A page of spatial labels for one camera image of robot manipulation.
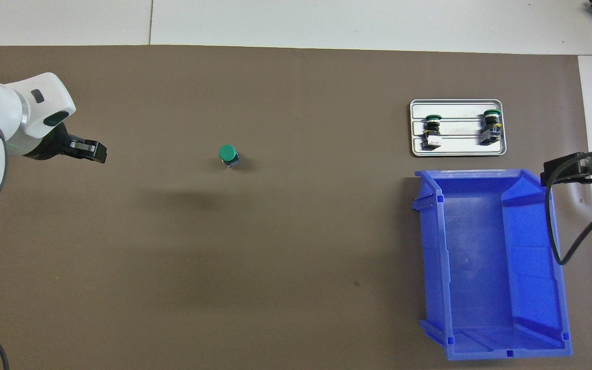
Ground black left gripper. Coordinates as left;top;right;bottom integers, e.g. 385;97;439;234
21;125;107;164

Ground green push button switch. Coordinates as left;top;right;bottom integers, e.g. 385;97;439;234
422;114;443;151
218;144;242;169
480;109;503;146

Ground grey metal tray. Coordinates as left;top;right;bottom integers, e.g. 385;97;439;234
409;99;508;157

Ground blue plastic storage bin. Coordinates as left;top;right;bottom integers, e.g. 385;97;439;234
412;169;573;361

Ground brown table mat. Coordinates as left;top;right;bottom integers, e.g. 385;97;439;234
0;45;592;370

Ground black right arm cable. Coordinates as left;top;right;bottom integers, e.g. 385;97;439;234
545;152;592;266

